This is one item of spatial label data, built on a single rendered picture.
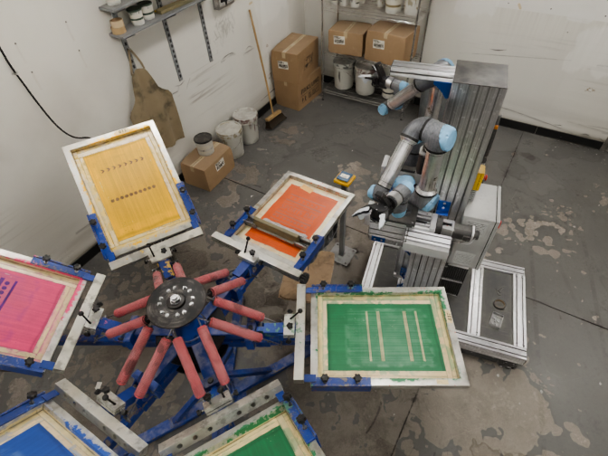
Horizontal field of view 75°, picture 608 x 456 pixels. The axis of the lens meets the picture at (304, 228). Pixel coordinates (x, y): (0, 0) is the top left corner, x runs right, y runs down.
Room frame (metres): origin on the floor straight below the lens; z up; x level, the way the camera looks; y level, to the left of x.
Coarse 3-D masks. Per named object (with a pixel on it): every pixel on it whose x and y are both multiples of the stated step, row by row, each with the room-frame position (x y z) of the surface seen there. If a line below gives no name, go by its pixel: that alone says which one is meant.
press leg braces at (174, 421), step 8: (232, 352) 1.42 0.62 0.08; (224, 360) 1.27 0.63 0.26; (248, 368) 1.22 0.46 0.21; (256, 368) 1.24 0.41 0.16; (264, 368) 1.26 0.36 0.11; (272, 368) 1.28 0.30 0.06; (232, 376) 1.13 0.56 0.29; (240, 376) 1.16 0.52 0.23; (264, 376) 1.22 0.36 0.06; (192, 400) 1.01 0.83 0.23; (184, 408) 0.99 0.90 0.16; (176, 416) 0.96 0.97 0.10; (184, 416) 0.96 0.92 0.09; (176, 424) 0.92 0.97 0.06; (216, 432) 0.82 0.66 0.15
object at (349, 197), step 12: (300, 180) 2.36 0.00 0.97; (312, 180) 2.33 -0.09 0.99; (276, 192) 2.26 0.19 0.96; (336, 192) 2.19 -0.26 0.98; (264, 204) 2.13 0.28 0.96; (348, 204) 2.06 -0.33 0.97; (336, 216) 1.93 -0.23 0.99; (240, 228) 1.89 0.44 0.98; (324, 228) 1.83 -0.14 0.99; (240, 240) 1.77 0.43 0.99; (264, 252) 1.65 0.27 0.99; (288, 264) 1.54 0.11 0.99
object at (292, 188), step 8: (288, 192) 2.26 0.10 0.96; (296, 192) 2.25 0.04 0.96; (304, 192) 2.24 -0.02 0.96; (312, 192) 2.24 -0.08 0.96; (280, 200) 2.17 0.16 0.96; (272, 208) 2.09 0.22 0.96; (264, 216) 2.01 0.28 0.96; (248, 232) 1.87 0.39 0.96; (256, 232) 1.87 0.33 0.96; (256, 240) 1.79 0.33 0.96; (264, 240) 1.79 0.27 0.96; (272, 240) 1.78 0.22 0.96
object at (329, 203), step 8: (312, 200) 2.15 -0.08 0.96; (320, 200) 2.14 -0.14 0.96; (328, 200) 2.14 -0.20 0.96; (328, 208) 2.05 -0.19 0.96; (320, 216) 1.98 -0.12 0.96; (312, 224) 1.90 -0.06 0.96; (320, 224) 1.90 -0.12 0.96; (312, 232) 1.83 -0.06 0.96; (280, 240) 1.78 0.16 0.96; (280, 248) 1.71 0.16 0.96; (288, 248) 1.70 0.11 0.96; (296, 248) 1.70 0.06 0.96
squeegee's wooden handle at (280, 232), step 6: (258, 222) 1.87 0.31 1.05; (264, 222) 1.86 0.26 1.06; (264, 228) 1.84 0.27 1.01; (270, 228) 1.82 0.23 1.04; (276, 228) 1.79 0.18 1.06; (282, 228) 1.79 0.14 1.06; (276, 234) 1.79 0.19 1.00; (282, 234) 1.76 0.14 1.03; (288, 234) 1.74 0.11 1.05; (294, 234) 1.72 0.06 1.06; (294, 240) 1.71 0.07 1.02
